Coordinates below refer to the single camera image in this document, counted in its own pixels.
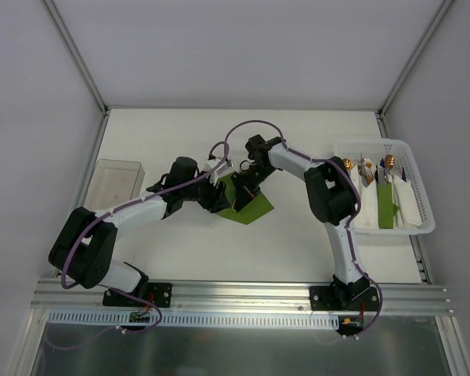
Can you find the green rolled napkin in basket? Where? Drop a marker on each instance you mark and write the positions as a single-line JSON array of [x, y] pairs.
[[387, 209]]

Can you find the white rolled napkin middle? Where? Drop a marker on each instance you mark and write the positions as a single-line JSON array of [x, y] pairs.
[[369, 210]]

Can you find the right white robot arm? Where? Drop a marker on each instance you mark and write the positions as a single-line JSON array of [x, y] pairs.
[[332, 198]]

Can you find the clear plastic utensil box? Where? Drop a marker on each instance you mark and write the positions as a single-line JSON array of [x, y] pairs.
[[113, 182]]

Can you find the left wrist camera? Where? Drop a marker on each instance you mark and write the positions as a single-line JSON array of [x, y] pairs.
[[218, 168]]

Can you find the white rolled napkin right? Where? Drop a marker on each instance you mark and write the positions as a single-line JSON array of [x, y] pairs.
[[408, 215]]

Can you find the green paper napkin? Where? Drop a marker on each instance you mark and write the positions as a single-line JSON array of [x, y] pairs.
[[259, 207]]

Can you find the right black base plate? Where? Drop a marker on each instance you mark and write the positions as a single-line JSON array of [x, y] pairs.
[[321, 297]]

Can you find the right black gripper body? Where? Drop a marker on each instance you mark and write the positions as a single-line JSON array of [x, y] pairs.
[[243, 188]]

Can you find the copper spoon in basket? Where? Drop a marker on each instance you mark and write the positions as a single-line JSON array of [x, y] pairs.
[[389, 162], [349, 164]]

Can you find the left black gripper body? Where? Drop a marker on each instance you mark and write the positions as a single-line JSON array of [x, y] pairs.
[[218, 196]]

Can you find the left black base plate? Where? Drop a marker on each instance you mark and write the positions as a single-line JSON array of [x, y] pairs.
[[159, 294]]

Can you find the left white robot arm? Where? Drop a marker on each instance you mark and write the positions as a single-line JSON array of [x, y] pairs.
[[83, 251]]

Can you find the white slotted cable duct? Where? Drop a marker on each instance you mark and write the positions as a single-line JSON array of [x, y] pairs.
[[174, 319]]

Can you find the aluminium rail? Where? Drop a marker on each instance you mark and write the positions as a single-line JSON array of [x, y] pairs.
[[250, 297]]

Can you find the white plastic basket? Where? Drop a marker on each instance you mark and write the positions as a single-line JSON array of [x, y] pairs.
[[376, 149]]

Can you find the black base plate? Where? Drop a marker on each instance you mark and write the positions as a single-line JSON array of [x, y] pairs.
[[321, 297], [159, 294]]

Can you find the copper spoon left in basket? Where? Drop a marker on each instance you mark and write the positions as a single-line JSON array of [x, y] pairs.
[[349, 164]]

